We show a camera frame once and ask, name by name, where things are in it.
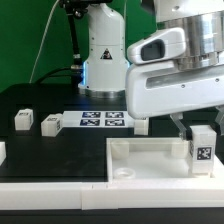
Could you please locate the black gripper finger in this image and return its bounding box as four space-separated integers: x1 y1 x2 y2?
170 113 192 141
215 105 224 136

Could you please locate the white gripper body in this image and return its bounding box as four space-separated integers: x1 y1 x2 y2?
126 61 224 119

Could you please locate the white square tabletop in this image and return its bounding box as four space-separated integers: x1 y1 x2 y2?
105 137 224 183

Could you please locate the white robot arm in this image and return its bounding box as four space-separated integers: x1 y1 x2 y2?
126 0 224 140

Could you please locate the white marker sheet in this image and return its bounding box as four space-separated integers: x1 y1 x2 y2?
63 111 134 128

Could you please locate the white block left edge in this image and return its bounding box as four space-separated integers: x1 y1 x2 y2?
0 142 6 166

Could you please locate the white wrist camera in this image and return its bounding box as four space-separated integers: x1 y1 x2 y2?
127 27 186 65

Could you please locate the white fence wall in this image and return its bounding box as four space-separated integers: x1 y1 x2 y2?
0 140 224 211

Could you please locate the black cable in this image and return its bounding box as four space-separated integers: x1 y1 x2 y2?
34 67 83 85

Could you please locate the white cable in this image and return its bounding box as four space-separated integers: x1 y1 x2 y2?
29 0 61 84

